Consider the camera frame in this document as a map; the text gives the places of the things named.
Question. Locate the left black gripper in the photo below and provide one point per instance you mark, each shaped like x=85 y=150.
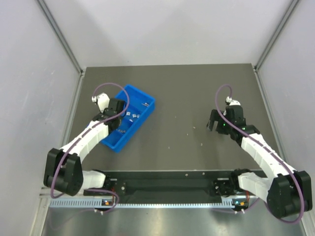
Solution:
x=117 y=123

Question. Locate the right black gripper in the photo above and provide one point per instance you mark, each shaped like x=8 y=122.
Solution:
x=216 y=122

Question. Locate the blue plastic compartment bin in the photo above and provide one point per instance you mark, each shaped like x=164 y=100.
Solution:
x=117 y=140

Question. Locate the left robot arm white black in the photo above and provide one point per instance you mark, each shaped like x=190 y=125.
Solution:
x=63 y=170

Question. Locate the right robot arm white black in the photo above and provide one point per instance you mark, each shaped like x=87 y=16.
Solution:
x=284 y=190

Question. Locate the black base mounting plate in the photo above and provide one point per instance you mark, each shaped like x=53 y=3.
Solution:
x=129 y=186

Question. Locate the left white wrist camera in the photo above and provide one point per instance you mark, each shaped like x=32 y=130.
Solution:
x=102 y=101

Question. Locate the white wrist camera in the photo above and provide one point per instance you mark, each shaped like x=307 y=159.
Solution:
x=232 y=102
x=102 y=101

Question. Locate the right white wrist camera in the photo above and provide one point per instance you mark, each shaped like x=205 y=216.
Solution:
x=232 y=102

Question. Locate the grey slotted cable duct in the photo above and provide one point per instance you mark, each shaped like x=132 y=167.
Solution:
x=104 y=203

